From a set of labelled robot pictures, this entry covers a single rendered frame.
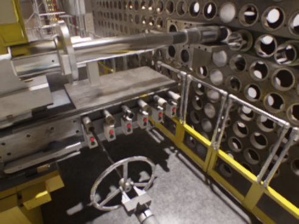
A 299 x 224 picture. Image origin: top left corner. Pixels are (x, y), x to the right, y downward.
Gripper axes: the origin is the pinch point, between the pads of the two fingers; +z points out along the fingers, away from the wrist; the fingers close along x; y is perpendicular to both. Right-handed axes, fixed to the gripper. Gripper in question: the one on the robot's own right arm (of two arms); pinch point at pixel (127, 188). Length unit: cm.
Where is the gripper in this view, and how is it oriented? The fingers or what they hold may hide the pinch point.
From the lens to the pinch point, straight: 104.2
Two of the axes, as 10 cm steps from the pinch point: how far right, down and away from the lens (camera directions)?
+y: -0.7, 8.6, 5.0
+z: -5.4, -4.6, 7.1
